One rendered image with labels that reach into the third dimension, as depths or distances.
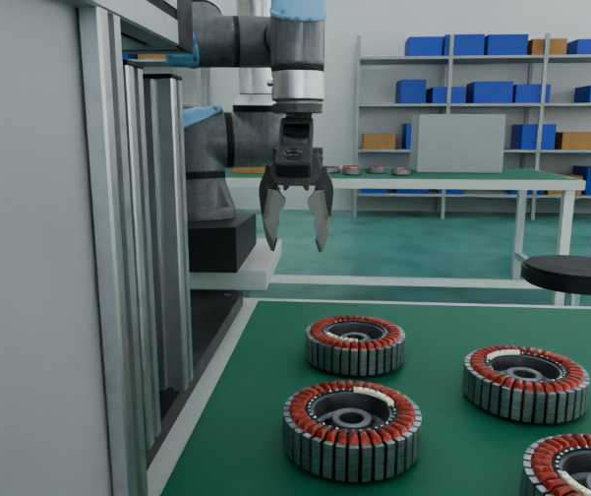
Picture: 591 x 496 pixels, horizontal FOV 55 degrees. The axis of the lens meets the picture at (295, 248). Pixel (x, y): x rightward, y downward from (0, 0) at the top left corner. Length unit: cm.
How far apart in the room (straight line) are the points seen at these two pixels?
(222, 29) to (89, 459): 67
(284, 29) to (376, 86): 642
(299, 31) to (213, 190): 47
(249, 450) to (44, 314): 25
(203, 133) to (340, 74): 609
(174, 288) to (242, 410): 13
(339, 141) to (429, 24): 169
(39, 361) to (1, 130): 11
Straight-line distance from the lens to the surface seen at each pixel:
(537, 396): 56
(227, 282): 109
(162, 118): 51
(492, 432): 55
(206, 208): 117
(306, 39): 81
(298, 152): 74
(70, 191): 32
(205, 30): 90
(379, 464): 45
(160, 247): 53
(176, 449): 51
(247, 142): 119
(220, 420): 54
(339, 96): 721
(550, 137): 702
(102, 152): 33
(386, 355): 62
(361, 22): 730
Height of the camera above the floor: 101
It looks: 12 degrees down
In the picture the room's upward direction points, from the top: straight up
